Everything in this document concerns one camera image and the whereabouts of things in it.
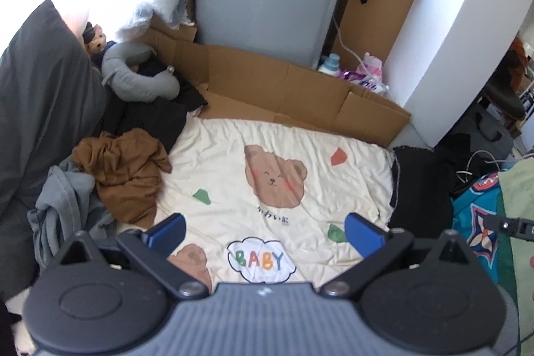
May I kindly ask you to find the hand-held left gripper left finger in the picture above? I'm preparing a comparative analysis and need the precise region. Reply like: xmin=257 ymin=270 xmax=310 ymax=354
xmin=56 ymin=213 xmax=209 ymax=300

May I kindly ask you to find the white cable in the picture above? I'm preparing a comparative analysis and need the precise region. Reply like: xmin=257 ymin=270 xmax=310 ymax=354
xmin=455 ymin=149 xmax=518 ymax=184

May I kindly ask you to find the white power cord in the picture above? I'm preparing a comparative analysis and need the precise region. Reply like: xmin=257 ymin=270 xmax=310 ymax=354
xmin=331 ymin=16 xmax=368 ymax=67

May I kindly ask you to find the pile of black clothes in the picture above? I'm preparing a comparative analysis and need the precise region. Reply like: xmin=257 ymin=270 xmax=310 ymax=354
xmin=98 ymin=58 xmax=209 ymax=156

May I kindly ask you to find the cream cartoon print blanket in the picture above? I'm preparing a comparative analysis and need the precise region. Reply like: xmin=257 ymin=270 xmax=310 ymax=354
xmin=112 ymin=116 xmax=395 ymax=286

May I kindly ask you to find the flattened brown cardboard box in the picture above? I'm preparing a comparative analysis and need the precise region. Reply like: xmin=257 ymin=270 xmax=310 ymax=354
xmin=142 ymin=16 xmax=412 ymax=148

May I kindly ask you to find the plastic bag with colourful packets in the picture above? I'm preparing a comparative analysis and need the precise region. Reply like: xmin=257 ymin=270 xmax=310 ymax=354
xmin=340 ymin=51 xmax=395 ymax=96

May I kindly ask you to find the black folded cloth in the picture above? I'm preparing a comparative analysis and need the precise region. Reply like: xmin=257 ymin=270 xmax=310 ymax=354
xmin=388 ymin=145 xmax=455 ymax=234

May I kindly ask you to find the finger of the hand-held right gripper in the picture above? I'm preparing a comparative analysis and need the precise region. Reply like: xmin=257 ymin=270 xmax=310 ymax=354
xmin=484 ymin=215 xmax=534 ymax=242

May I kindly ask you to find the white detergent bottle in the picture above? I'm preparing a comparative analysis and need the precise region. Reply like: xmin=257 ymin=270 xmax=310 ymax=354
xmin=317 ymin=53 xmax=343 ymax=76

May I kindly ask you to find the dark grey pillow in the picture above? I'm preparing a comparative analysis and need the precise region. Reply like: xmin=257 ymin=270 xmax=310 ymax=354
xmin=0 ymin=0 xmax=111 ymax=298

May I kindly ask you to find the black office chair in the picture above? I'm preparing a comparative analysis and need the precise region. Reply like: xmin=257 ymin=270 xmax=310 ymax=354
xmin=484 ymin=39 xmax=534 ymax=135

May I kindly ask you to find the plush bear toy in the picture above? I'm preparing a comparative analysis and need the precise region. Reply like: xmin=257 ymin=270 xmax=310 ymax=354
xmin=81 ymin=22 xmax=117 ymax=67

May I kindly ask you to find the orange cloth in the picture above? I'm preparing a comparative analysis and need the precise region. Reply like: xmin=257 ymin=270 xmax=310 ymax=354
xmin=507 ymin=37 xmax=528 ymax=90

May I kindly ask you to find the teal printed garment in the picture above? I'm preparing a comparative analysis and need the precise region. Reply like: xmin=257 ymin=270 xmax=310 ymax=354
xmin=451 ymin=172 xmax=507 ymax=286

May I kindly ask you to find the grey neck pillow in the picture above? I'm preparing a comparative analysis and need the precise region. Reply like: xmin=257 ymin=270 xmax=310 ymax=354
xmin=100 ymin=41 xmax=182 ymax=104

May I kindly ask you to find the brown garment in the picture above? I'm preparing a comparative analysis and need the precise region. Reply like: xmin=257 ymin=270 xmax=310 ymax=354
xmin=72 ymin=128 xmax=172 ymax=229

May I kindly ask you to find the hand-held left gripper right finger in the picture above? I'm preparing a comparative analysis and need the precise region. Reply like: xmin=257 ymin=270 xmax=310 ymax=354
xmin=319 ymin=213 xmax=478 ymax=298

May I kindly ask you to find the light green cloth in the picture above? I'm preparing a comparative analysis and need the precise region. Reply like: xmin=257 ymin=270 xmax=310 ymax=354
xmin=496 ymin=162 xmax=534 ymax=340

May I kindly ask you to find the grey garment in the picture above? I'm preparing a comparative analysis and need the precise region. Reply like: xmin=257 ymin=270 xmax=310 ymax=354
xmin=27 ymin=162 xmax=121 ymax=269

